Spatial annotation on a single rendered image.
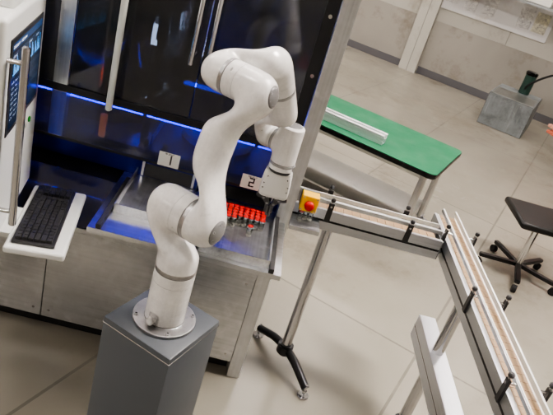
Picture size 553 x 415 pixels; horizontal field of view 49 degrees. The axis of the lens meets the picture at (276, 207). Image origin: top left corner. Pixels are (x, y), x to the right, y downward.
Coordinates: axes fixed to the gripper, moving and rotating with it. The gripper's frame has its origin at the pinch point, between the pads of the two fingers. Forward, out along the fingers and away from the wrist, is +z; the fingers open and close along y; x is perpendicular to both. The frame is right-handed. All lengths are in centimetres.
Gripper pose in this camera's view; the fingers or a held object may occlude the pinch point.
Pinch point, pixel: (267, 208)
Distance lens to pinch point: 210.1
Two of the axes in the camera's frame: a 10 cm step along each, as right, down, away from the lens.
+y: -9.6, -2.6, -0.8
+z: -2.6, 8.5, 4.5
